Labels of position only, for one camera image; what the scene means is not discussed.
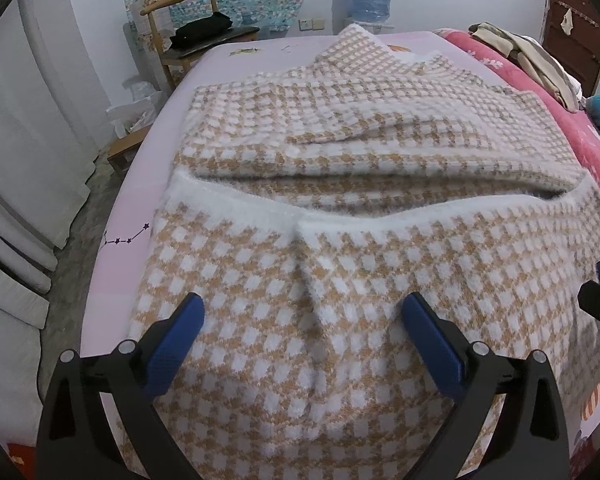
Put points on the wooden chair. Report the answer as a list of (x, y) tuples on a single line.
[(190, 57)]

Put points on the black bag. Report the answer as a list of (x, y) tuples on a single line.
[(202, 32)]

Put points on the red box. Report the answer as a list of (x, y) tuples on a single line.
[(25, 460)]

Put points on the beige white houndstooth coat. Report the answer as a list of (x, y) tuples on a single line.
[(355, 240)]

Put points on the beige clothes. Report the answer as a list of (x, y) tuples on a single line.
[(530, 60)]

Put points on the clear plastic bags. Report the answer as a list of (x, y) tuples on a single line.
[(135, 105)]

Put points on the small beige hanging cloth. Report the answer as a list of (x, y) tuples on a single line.
[(567, 21)]

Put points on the pink floral blanket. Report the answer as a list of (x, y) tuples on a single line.
[(595, 160)]

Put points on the white cloth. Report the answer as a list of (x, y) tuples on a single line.
[(577, 90)]

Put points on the small wooden stool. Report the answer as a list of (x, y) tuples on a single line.
[(125, 147)]

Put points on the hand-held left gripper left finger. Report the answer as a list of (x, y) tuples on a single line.
[(177, 340)]

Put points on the white water dispenser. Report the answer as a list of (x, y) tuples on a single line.
[(375, 27)]

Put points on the brown wooden door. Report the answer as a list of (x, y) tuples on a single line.
[(575, 55)]

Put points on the white curtain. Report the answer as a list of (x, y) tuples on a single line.
[(25, 135)]

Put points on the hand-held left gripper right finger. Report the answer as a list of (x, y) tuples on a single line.
[(430, 340)]

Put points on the wall socket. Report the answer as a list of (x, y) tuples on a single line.
[(312, 24)]

